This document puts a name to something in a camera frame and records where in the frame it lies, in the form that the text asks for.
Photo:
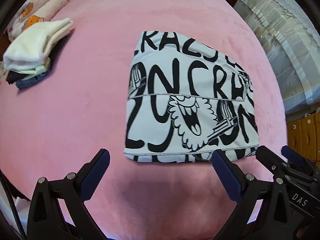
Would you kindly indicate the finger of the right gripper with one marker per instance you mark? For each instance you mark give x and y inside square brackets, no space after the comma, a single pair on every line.
[275,164]
[294,157]

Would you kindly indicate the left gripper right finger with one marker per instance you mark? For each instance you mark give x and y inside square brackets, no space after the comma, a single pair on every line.
[262,207]

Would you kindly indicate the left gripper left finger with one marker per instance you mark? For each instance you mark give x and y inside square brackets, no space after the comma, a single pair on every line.
[57,209]

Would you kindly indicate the black white graffiti jacket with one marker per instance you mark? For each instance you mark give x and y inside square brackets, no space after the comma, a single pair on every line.
[185,100]

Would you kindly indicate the yellow wooden drawer cabinet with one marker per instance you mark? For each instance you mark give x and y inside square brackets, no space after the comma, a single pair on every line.
[303,136]

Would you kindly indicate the navy folded garment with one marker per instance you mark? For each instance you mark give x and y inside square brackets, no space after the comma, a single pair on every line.
[25,84]

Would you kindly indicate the black folded garment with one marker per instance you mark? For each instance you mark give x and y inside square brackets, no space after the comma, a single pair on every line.
[13,77]

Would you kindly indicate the lace covered furniture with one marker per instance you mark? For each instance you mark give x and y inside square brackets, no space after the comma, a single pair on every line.
[291,44]

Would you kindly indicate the light green folded garment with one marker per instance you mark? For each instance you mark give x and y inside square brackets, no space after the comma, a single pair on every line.
[35,71]

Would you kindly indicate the white folded fleece garment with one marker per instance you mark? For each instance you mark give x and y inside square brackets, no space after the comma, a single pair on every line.
[32,47]

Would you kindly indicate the bear print folded quilt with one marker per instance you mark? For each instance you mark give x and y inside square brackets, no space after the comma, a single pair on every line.
[33,11]

